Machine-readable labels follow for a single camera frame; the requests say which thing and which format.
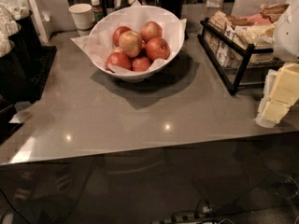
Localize yellow-red front centre apple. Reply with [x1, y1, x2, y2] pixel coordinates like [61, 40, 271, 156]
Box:
[119, 30, 142, 58]

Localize black containers with white packets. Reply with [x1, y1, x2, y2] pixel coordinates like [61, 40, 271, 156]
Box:
[0, 5, 43, 103]

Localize black wire condiment rack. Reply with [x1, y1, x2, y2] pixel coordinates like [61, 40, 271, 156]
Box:
[197, 19, 283, 95]

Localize red front left apple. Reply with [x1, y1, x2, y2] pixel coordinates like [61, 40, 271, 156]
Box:
[106, 52, 132, 70]

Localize small brown sauce bottle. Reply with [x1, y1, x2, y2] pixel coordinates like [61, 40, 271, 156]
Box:
[91, 0, 104, 22]

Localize white ceramic bowl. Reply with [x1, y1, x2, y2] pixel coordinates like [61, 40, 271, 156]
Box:
[87, 5, 186, 83]

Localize red front middle apple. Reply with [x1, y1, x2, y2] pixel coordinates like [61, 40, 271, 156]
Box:
[132, 57, 150, 72]

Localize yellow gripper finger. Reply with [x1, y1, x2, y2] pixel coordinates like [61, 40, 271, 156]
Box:
[255, 98, 290, 128]

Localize black rubber mat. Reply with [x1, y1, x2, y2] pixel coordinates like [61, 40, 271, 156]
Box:
[29, 46, 57, 103]

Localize white napkin dispenser box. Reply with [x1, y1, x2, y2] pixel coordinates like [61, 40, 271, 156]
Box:
[29, 0, 52, 43]

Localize white paper cup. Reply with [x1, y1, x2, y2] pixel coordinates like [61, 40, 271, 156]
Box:
[68, 4, 93, 30]

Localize red back left apple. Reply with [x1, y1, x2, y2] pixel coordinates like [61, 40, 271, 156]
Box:
[112, 26, 130, 47]

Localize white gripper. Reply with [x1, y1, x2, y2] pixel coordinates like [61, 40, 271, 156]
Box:
[263, 0, 299, 106]

